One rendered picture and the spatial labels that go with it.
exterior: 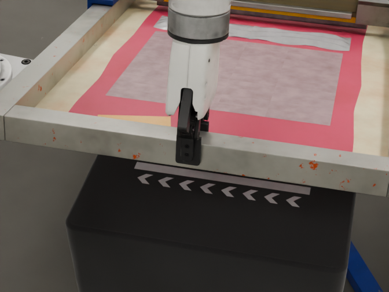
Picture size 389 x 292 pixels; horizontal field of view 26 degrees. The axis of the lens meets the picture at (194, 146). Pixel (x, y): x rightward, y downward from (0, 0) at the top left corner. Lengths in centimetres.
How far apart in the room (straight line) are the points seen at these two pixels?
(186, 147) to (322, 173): 17
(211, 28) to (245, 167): 19
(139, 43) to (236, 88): 24
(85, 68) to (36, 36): 226
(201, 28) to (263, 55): 48
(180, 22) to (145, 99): 30
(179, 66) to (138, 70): 37
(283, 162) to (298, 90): 29
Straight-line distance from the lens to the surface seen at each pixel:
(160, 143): 109
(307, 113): 127
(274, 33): 156
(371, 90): 137
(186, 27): 100
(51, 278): 257
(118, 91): 130
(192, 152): 107
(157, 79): 134
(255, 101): 129
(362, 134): 122
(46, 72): 128
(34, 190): 286
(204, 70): 100
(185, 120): 101
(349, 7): 160
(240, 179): 142
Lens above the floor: 189
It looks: 39 degrees down
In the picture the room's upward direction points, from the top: straight up
